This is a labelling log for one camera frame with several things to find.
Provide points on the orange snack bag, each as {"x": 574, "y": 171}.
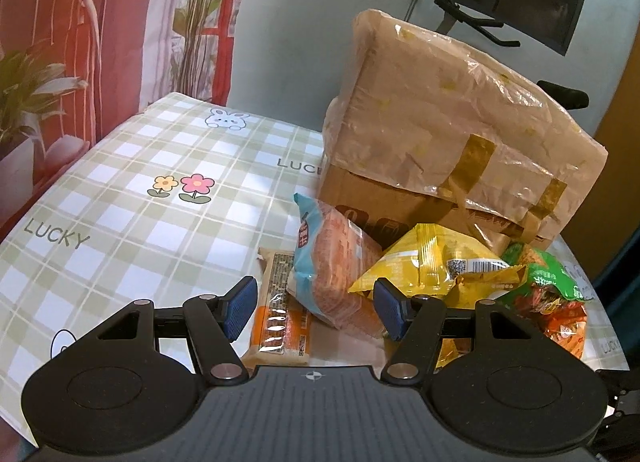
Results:
{"x": 562, "y": 320}

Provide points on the wooden door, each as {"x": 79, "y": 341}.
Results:
{"x": 610, "y": 214}

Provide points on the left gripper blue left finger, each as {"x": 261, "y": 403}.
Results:
{"x": 237, "y": 306}

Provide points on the orange biscuit packet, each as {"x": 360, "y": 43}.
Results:
{"x": 281, "y": 329}

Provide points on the pink printed backdrop curtain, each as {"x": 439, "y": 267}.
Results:
{"x": 73, "y": 70}

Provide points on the green red snack bag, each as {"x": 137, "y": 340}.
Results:
{"x": 542, "y": 269}

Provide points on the blue pink wafer packet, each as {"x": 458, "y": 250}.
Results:
{"x": 331, "y": 254}

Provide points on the yellow chip bag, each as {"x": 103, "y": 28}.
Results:
{"x": 435, "y": 261}

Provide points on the cardboard box with plastic liner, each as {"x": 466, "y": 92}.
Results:
{"x": 427, "y": 129}

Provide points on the checked Lucky tablecloth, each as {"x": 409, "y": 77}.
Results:
{"x": 174, "y": 203}

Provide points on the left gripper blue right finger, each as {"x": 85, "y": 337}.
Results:
{"x": 393, "y": 308}

